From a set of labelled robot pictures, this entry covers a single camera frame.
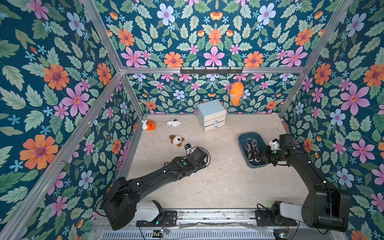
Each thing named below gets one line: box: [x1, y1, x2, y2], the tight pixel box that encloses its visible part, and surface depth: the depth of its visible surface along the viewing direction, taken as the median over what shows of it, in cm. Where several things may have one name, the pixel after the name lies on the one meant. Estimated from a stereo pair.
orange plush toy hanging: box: [230, 82, 245, 107], surface depth 100 cm
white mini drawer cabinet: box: [197, 99, 227, 132], surface depth 106 cm
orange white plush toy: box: [141, 119, 156, 131], surface depth 109 cm
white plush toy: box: [166, 118, 182, 127], surface depth 114 cm
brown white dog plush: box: [169, 135, 185, 147], surface depth 103 cm
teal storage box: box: [238, 132, 269, 169], surface depth 100 cm
